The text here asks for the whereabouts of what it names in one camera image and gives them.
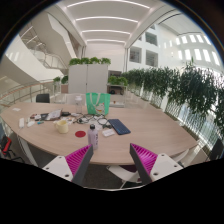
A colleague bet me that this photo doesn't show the black and red chair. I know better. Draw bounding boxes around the black and red chair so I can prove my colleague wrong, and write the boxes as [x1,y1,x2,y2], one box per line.
[0,124,26,164]

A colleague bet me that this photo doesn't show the green plants on cabinet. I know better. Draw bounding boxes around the green plants on cabinet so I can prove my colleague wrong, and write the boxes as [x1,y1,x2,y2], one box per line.
[68,56,112,66]

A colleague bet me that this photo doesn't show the shelf unit with plants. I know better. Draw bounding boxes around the shelf unit with plants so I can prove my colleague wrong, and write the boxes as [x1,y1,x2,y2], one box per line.
[107,74,129,96]

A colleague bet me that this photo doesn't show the clear shaker bottle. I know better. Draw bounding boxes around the clear shaker bottle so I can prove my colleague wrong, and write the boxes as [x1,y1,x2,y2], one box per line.
[74,95,83,115]

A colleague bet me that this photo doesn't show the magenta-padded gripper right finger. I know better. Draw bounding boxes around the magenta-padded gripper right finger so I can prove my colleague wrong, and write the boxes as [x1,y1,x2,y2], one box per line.
[129,143,184,185]

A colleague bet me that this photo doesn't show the purple drink bottle black cap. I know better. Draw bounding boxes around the purple drink bottle black cap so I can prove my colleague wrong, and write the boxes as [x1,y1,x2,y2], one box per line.
[87,124,100,151]

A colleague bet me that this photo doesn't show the green tote bag cat print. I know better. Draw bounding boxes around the green tote bag cat print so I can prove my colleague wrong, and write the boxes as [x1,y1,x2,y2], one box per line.
[85,92,112,116]

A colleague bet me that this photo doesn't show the potted plant planter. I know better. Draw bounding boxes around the potted plant planter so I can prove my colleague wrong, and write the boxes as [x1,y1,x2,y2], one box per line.
[53,75,69,94]

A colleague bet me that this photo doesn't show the dark blue keyboard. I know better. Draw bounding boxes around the dark blue keyboard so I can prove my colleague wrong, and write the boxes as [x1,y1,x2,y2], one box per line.
[107,118,132,136]

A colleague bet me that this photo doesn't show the flat round red coaster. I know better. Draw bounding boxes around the flat round red coaster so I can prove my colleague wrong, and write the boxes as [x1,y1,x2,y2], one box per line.
[74,130,87,139]

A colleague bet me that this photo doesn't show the cream yellow mug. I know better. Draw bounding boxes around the cream yellow mug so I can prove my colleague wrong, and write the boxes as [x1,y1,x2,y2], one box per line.
[53,119,70,135]

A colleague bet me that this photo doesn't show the row of tall green plants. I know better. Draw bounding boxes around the row of tall green plants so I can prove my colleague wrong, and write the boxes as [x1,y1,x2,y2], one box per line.
[121,61,224,134]

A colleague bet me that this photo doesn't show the ceiling light strips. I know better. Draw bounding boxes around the ceiling light strips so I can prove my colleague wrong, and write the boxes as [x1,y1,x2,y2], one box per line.
[66,0,151,44]

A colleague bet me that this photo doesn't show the white card packet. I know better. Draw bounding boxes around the white card packet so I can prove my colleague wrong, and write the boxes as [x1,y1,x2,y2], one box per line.
[101,128,116,138]

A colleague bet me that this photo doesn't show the white cabinet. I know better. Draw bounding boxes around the white cabinet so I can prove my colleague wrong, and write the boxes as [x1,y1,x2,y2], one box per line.
[67,63,109,95]

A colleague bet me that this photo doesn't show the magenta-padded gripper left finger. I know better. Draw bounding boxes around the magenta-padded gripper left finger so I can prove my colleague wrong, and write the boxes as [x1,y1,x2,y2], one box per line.
[42,143,94,187]

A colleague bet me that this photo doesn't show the black cable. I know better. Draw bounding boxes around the black cable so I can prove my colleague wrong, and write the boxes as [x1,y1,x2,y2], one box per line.
[75,113,111,129]

